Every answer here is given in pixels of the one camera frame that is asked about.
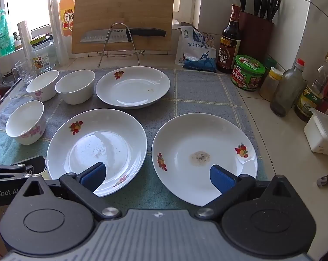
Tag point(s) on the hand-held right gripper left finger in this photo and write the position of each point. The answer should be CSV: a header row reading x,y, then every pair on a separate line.
x,y
94,176

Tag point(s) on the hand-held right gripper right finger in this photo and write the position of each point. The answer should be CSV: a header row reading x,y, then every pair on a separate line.
x,y
221,178

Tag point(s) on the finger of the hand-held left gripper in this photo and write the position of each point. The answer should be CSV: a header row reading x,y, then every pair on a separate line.
x,y
22,167

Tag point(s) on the white bowl with pink flowers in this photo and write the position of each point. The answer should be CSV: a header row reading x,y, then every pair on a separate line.
x,y
43,84
25,119

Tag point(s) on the white plate with fruit print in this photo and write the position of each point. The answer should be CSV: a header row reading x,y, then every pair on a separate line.
x,y
98,130
134,87
196,136

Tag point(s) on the plain white bowl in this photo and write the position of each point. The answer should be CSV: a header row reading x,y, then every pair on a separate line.
x,y
75,92

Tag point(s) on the metal kitchen sink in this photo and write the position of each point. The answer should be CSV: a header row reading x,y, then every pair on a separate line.
x,y
3,87

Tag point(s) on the clear drinking glass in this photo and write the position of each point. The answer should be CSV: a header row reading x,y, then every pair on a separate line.
x,y
25,72

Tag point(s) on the grey checked dish mat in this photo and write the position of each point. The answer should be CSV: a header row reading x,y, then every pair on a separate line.
x,y
202,95

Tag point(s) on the yellow-lidded spice jar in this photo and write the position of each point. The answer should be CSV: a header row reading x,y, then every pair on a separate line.
x,y
270,87

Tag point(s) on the glass jar with dark lid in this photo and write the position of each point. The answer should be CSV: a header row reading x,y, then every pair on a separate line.
x,y
43,57

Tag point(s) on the green-lidded sauce jar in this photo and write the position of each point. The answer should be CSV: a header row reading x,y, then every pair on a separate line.
x,y
248,73

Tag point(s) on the clear bottle with red cap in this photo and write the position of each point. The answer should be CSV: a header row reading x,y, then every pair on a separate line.
x,y
287,92

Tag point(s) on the white plastic container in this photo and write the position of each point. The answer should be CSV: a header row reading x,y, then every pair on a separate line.
x,y
321,136

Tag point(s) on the green dish soap bottle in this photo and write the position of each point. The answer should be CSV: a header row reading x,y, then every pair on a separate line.
x,y
2,38

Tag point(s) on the small potted plant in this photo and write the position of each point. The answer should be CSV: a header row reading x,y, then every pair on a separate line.
x,y
16,39

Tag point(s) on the oil bottle with yellow label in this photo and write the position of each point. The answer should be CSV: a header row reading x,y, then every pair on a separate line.
x,y
310,98

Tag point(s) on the white and blue salt bag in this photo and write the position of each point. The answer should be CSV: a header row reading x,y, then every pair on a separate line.
x,y
196,57

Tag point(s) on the dark green jar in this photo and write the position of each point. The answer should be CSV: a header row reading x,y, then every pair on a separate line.
x,y
270,64

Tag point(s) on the dark vinegar bottle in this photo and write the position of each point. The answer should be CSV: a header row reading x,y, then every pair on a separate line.
x,y
229,46

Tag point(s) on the metal binder clip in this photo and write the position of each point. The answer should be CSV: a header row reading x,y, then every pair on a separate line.
x,y
209,39

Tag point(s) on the brown knife block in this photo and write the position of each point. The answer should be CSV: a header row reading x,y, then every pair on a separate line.
x,y
255,38

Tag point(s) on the orange cooking oil jug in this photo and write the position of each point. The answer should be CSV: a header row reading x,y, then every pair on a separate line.
x,y
66,13

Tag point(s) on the bamboo cutting board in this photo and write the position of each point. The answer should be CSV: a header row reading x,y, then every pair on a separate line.
x,y
120,8

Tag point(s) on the black kitchen scissors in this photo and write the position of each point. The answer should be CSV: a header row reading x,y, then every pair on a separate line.
x,y
274,5

